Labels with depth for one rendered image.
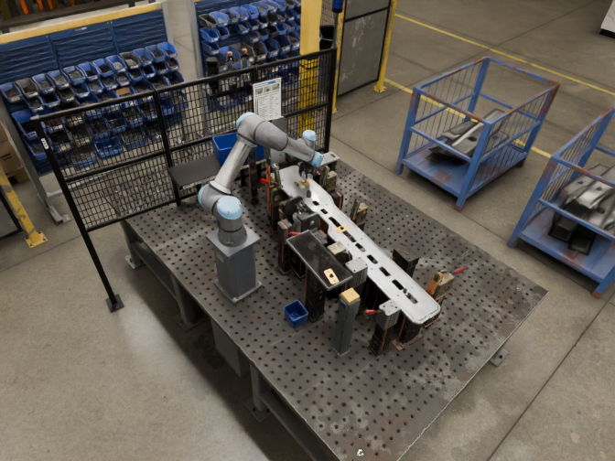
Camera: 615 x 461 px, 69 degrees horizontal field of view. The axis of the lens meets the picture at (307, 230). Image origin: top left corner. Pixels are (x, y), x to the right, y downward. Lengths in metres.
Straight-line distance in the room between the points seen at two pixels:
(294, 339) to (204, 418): 0.89
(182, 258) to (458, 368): 1.69
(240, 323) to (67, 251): 2.07
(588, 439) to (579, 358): 0.59
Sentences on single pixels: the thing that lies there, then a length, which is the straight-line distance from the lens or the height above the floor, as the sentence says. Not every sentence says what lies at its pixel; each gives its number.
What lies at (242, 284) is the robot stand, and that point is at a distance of 2.50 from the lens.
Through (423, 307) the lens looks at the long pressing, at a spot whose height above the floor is 1.00.
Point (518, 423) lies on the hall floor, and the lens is 3.30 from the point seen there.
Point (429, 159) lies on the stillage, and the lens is 4.67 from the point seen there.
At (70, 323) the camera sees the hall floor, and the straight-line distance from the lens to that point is 3.66.
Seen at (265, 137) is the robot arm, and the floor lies 1.59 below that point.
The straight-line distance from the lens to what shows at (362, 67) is 5.89.
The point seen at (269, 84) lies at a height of 1.41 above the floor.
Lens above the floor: 2.75
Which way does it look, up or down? 44 degrees down
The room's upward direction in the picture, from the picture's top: 3 degrees clockwise
